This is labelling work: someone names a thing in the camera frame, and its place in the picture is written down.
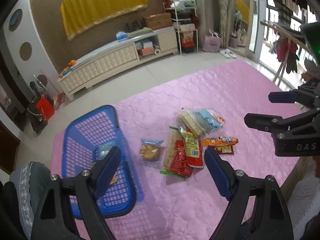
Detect grey queen cushion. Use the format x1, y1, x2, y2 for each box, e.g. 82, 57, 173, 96
9, 161, 50, 239

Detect green folded towel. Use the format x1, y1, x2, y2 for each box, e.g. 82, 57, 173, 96
126, 27, 153, 38

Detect yellow cloth cover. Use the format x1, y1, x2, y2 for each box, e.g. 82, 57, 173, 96
60, 0, 148, 40

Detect pink quilted table cover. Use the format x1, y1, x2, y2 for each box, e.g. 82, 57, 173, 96
66, 60, 299, 239

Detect black bag on floor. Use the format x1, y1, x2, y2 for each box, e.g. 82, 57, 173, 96
27, 103, 48, 135

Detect red shopping bag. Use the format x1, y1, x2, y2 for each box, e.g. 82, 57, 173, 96
36, 97, 55, 121

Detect oranges on cabinet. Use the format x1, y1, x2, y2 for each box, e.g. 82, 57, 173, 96
59, 60, 76, 78

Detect pink gift bag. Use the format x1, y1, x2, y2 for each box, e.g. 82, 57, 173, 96
202, 29, 222, 53

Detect blue plastic basket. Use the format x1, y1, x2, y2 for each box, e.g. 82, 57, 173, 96
61, 105, 137, 218

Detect cardboard box on cabinet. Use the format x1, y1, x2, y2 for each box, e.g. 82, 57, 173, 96
144, 12, 172, 30

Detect red konjac snack bag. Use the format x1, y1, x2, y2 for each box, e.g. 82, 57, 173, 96
170, 140, 204, 178

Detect blue cracker bag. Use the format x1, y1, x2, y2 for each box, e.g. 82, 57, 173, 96
192, 109, 225, 134

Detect purple yellow snack packet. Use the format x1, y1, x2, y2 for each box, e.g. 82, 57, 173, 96
214, 146, 234, 155

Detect yellow red snack packet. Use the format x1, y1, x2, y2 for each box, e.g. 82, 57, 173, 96
178, 121, 204, 168

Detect white metal shelf rack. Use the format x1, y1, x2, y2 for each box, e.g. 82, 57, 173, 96
163, 0, 200, 55

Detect cream tv cabinet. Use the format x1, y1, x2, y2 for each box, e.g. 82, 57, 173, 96
57, 27, 178, 100

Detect green-edged cracker pack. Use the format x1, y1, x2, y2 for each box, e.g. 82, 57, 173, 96
160, 126, 186, 178

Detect white slippers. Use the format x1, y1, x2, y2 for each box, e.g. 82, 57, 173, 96
219, 49, 236, 59

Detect clear soda cracker pack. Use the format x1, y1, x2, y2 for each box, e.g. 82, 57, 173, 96
178, 111, 204, 138

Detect orange snack bag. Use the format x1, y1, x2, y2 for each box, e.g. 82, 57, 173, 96
202, 137, 239, 147

